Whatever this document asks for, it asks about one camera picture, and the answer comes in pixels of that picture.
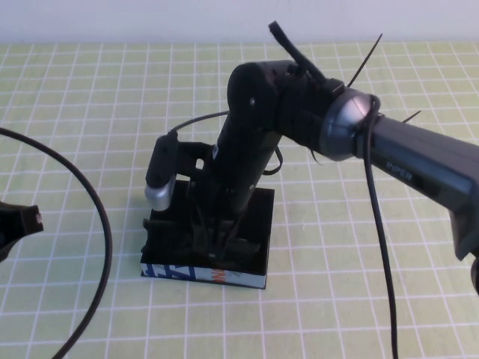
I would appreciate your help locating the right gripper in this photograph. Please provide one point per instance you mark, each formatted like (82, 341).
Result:
(235, 175)

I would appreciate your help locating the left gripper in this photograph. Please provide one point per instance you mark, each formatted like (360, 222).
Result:
(9, 228)

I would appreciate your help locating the black glasses case printed side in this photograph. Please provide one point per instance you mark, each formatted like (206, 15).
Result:
(260, 209)

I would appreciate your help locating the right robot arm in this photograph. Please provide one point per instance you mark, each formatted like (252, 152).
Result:
(411, 157)

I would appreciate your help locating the short black zip tie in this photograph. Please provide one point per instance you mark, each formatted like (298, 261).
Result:
(411, 116)
(314, 157)

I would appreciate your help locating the green white checked tablecloth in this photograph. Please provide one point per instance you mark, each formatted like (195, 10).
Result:
(75, 93)

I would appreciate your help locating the long black zip tie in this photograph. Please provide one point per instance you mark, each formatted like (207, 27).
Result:
(365, 61)

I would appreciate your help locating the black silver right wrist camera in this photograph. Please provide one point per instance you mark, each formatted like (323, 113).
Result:
(159, 168)

